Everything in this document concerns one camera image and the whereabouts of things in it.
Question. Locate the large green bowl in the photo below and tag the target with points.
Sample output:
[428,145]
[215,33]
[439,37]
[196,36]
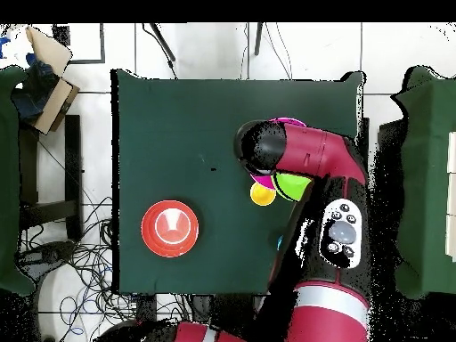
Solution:
[292,185]

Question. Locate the black stool frame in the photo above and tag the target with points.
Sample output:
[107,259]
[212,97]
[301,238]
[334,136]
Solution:
[73,160]

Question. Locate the cardboard box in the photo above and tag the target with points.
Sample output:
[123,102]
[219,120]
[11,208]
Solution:
[46,50]

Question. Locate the black floor frame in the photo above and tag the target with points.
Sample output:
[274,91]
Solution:
[102,42]

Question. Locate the orange bowl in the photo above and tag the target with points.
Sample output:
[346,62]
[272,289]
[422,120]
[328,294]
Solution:
[149,228]

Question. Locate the white drawer unit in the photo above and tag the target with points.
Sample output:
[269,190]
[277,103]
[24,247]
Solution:
[452,196]

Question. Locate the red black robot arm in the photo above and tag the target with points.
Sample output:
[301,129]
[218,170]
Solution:
[320,153]

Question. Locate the black grey floor stand base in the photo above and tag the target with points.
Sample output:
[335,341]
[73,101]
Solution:
[53,253]

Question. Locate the dark blue bag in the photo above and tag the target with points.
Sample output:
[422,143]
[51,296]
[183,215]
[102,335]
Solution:
[32,96]

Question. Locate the blue cup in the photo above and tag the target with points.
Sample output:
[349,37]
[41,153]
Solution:
[279,242]

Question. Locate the large pink bowl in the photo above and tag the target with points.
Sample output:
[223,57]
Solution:
[263,181]

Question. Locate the dark green table cloth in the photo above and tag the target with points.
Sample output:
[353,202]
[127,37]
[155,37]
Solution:
[160,107]

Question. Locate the green cloth side table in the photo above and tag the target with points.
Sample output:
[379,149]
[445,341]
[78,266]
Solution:
[427,178]
[7,178]

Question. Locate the black floor box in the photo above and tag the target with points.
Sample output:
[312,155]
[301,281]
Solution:
[146,308]

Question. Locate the black tripod leg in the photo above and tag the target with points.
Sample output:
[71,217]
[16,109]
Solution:
[259,39]
[162,41]

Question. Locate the orange-yellow cup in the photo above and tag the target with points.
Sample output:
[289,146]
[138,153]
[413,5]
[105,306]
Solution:
[262,195]

